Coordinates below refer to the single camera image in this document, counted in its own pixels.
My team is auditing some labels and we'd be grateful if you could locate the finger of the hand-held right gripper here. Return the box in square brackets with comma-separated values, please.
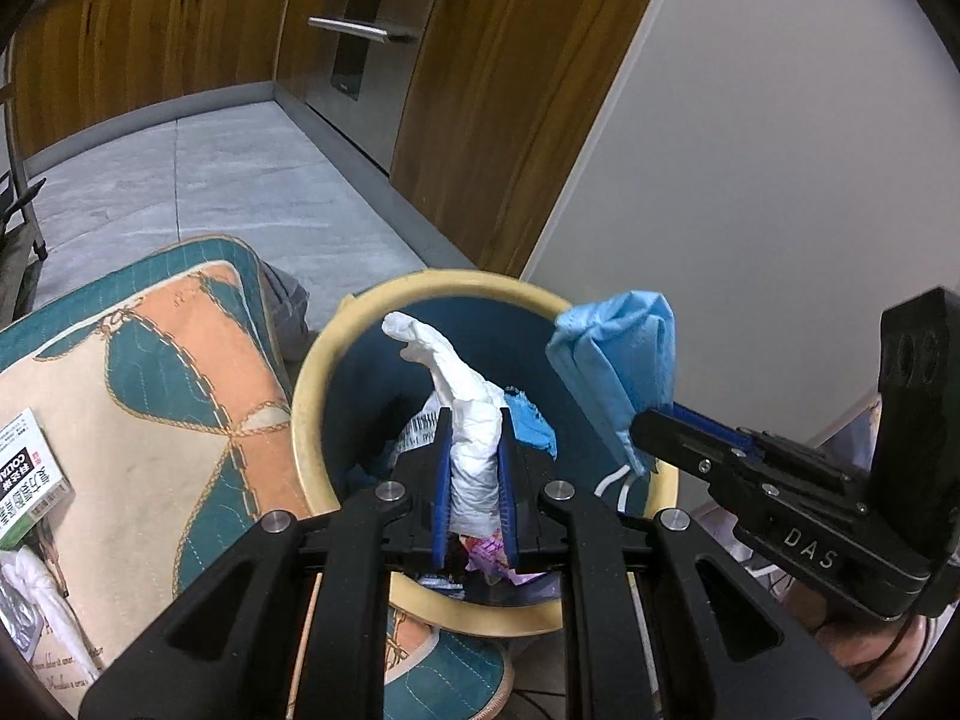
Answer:
[628, 409, 775, 512]
[671, 402, 762, 455]

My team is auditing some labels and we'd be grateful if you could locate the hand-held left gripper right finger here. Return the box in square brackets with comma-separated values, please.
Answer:
[499, 409, 875, 720]

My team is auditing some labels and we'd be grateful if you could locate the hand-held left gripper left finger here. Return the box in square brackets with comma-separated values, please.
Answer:
[79, 409, 455, 720]

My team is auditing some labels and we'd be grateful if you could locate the blue plastic shoe cover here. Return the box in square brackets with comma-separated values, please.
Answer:
[501, 388, 560, 460]

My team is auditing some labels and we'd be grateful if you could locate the blue face mask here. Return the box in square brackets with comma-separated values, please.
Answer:
[546, 289, 677, 520]

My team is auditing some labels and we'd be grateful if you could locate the yellow-rimmed blue trash bin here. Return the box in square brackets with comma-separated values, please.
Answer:
[291, 270, 680, 640]

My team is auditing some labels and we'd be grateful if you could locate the white barcode plastic bag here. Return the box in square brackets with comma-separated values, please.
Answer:
[388, 397, 452, 467]

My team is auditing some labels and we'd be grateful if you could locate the colourful wrapper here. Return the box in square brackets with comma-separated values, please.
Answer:
[459, 529, 557, 590]

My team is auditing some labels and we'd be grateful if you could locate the grey cloth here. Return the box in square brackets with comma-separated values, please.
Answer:
[255, 255, 313, 347]

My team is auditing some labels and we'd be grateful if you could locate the printed quilted mat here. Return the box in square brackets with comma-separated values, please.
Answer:
[0, 236, 518, 720]

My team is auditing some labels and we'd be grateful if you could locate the tall wooden panel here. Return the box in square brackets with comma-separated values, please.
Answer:
[390, 0, 700, 280]

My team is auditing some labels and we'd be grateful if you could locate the white plastic wrapper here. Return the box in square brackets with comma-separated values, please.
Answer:
[0, 544, 107, 692]

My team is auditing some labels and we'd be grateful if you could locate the green white box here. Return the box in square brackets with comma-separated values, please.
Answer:
[0, 406, 76, 553]

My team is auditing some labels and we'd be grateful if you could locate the stainless steel oven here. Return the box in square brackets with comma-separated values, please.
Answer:
[274, 0, 452, 175]

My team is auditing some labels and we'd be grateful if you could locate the metal shelf rack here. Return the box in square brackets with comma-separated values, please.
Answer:
[0, 52, 50, 316]

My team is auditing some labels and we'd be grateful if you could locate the wooden base cabinet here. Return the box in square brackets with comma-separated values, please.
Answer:
[7, 0, 302, 160]

